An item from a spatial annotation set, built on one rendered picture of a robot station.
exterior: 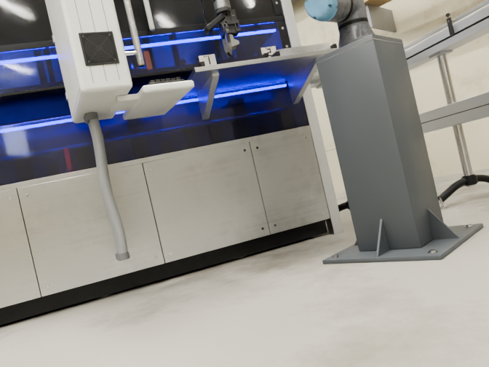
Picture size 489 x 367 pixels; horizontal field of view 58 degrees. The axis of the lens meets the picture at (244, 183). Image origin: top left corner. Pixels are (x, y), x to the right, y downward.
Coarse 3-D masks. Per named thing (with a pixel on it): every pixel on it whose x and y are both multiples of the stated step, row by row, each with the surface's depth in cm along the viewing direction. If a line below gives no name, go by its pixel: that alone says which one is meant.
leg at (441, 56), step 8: (432, 56) 247; (440, 56) 244; (440, 64) 245; (440, 72) 246; (448, 72) 244; (448, 80) 244; (448, 88) 244; (448, 96) 245; (448, 104) 246; (456, 128) 245; (456, 136) 245; (464, 136) 245; (456, 144) 247; (464, 144) 244; (464, 152) 244; (464, 160) 244; (464, 168) 245
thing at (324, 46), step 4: (316, 44) 198; (320, 44) 198; (324, 44) 199; (328, 44) 200; (288, 48) 194; (292, 48) 194; (296, 48) 195; (300, 48) 195; (304, 48) 196; (308, 48) 197; (312, 48) 197; (316, 48) 198; (320, 48) 198; (324, 48) 199; (328, 48) 200; (280, 52) 192; (284, 52) 193; (288, 52) 194; (292, 52) 194; (296, 52) 195; (300, 52) 195
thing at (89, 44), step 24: (48, 0) 181; (72, 0) 151; (96, 0) 154; (72, 24) 150; (96, 24) 153; (72, 48) 150; (96, 48) 152; (120, 48) 156; (72, 72) 160; (96, 72) 152; (120, 72) 155; (72, 96) 175; (96, 96) 158
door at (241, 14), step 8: (208, 0) 225; (232, 0) 229; (240, 0) 230; (248, 0) 231; (256, 0) 233; (264, 0) 234; (208, 8) 224; (232, 8) 228; (240, 8) 230; (248, 8) 231; (256, 8) 232; (264, 8) 234; (272, 8) 235; (208, 16) 224; (216, 16) 225; (240, 16) 229; (248, 16) 231; (256, 16) 232; (264, 16) 233; (272, 16) 235
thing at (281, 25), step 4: (272, 0) 235; (276, 0) 235; (272, 4) 235; (276, 4) 235; (280, 4) 236; (276, 8) 235; (280, 8) 236; (276, 12) 235; (280, 12) 236; (280, 24) 235; (284, 24) 235; (280, 28) 235; (284, 28) 235; (280, 32) 235; (284, 32) 235; (280, 36) 234; (284, 36) 235; (284, 40) 235; (288, 40) 236; (284, 44) 235; (288, 44) 235; (284, 48) 235
